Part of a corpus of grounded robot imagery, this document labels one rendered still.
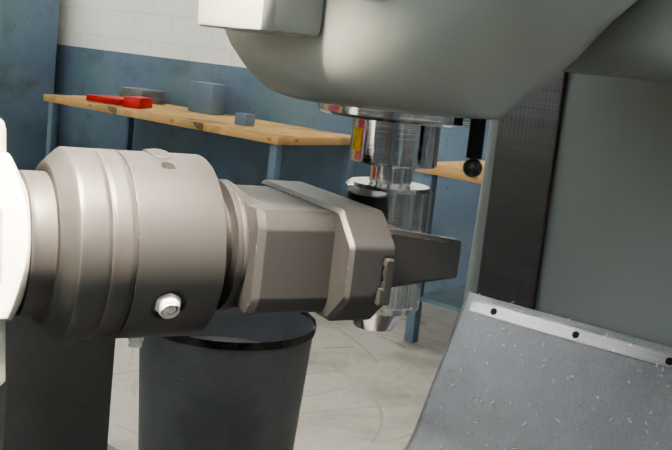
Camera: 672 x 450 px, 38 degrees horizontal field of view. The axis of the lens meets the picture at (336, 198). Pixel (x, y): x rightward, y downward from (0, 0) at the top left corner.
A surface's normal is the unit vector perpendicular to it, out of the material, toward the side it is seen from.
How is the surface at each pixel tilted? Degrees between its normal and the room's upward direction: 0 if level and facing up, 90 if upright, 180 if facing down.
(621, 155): 90
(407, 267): 90
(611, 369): 63
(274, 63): 115
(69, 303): 108
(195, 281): 98
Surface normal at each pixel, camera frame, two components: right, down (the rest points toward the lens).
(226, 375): 0.08, 0.21
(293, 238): 0.48, 0.18
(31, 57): 0.76, 0.17
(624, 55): -0.61, 0.49
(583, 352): -0.52, -0.40
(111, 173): 0.34, -0.75
